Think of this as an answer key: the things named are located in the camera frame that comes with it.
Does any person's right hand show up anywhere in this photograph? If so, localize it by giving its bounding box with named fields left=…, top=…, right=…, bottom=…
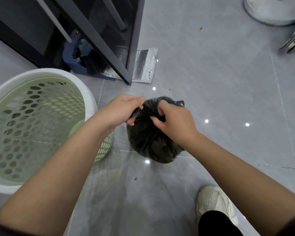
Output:
left=150, top=100, right=199, bottom=148

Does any person's left hand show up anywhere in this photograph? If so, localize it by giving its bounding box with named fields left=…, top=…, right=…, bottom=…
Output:
left=94, top=94, right=146, bottom=134

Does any black plastic garbage bag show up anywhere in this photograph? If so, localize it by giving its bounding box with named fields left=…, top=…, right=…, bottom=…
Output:
left=126, top=96, right=186, bottom=164

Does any person's left forearm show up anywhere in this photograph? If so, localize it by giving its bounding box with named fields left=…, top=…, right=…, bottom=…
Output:
left=0, top=113, right=115, bottom=236

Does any person's right forearm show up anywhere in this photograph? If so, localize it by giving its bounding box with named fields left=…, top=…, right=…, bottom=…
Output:
left=183, top=132, right=295, bottom=236

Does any silver foil insulated bag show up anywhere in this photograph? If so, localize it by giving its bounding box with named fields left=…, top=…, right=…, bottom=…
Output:
left=102, top=46, right=158, bottom=84

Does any black broom brush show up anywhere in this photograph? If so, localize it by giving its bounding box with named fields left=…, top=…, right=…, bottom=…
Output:
left=72, top=44, right=106, bottom=75

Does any blue dustpan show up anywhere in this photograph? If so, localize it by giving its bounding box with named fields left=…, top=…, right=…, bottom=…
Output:
left=63, top=29, right=116, bottom=81

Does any green perforated waste basket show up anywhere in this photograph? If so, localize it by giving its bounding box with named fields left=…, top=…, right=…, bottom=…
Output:
left=0, top=68, right=114, bottom=194

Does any white sneaker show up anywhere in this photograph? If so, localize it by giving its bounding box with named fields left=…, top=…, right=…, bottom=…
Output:
left=196, top=185, right=239, bottom=226

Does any person's black trouser leg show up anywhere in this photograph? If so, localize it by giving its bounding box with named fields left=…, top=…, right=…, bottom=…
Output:
left=198, top=210, right=244, bottom=236

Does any metal clip tool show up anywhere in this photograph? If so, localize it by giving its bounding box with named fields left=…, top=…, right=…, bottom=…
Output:
left=279, top=16, right=295, bottom=54

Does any white round fan base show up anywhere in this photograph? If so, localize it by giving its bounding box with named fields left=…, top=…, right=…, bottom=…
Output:
left=243, top=0, right=295, bottom=26

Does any dark metal door frame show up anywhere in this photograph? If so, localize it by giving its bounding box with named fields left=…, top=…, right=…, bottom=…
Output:
left=0, top=0, right=146, bottom=85

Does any white broom handle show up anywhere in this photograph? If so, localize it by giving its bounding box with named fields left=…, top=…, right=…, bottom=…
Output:
left=34, top=0, right=72, bottom=43

